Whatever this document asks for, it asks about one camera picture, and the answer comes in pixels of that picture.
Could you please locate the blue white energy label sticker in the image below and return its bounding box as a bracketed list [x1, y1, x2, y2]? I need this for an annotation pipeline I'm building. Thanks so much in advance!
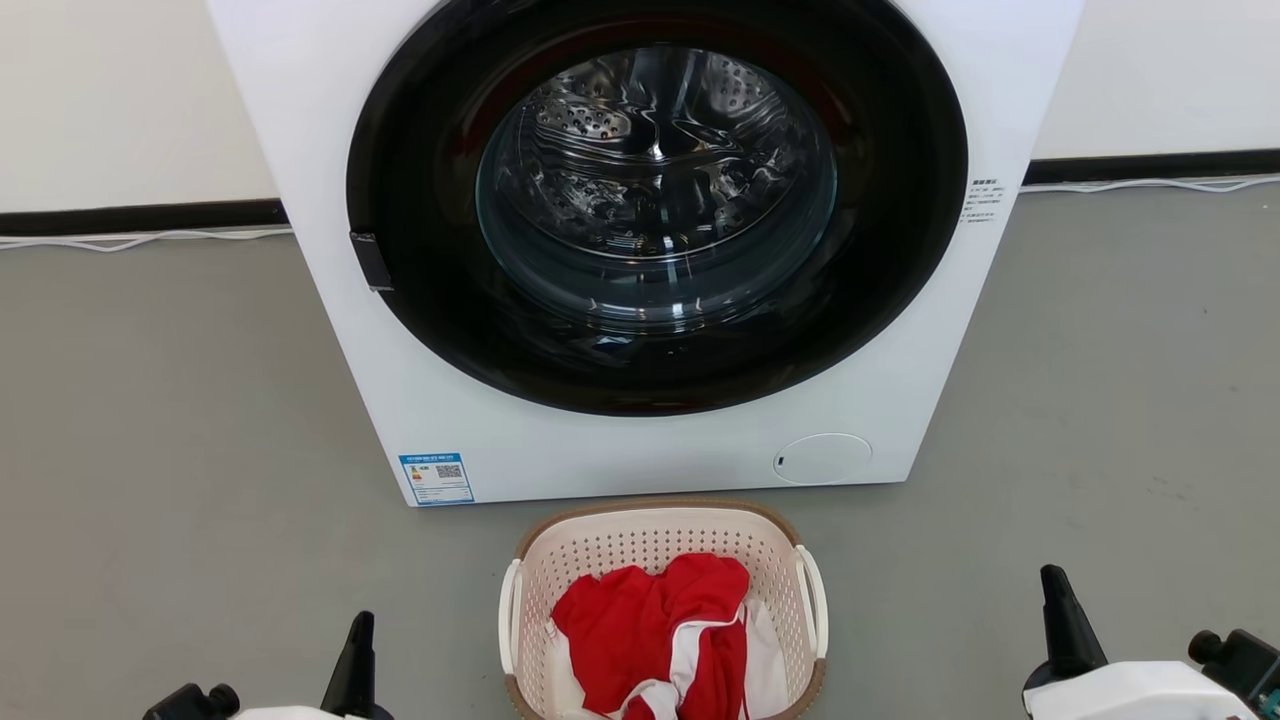
[399, 453, 476, 507]

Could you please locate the black door handle latch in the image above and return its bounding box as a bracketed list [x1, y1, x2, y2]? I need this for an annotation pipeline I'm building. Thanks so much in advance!
[349, 232, 394, 293]

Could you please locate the steel washer drum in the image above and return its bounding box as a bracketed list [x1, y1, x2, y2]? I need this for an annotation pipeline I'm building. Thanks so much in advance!
[477, 44, 839, 332]

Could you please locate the white floor cable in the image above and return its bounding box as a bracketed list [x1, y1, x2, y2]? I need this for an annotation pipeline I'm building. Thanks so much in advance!
[1020, 174, 1280, 195]
[0, 227, 293, 253]

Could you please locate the white garment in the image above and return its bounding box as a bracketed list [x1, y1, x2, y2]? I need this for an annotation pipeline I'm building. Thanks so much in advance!
[744, 600, 791, 719]

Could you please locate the white front-load washing machine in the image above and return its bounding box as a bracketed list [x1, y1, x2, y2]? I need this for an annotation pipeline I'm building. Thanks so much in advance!
[205, 0, 1086, 508]

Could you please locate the round white filter cover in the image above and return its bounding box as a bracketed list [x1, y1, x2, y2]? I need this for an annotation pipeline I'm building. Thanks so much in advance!
[772, 433, 873, 487]

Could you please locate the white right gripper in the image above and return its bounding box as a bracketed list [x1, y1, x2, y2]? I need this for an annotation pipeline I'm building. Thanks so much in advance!
[1022, 564, 1259, 720]

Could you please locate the black baseboard strip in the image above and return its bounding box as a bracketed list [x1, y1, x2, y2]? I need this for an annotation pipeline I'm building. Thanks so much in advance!
[0, 199, 289, 238]
[1022, 149, 1280, 186]

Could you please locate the beige plastic laundry basket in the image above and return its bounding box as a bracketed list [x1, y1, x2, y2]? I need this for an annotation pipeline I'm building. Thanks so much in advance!
[498, 497, 830, 720]

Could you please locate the red garment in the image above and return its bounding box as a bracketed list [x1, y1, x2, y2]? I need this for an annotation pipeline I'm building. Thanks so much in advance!
[551, 553, 751, 720]

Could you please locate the black round washer door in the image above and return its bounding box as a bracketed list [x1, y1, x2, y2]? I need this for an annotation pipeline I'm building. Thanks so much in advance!
[346, 0, 969, 418]

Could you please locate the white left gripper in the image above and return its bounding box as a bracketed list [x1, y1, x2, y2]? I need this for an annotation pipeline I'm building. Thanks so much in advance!
[232, 611, 394, 720]

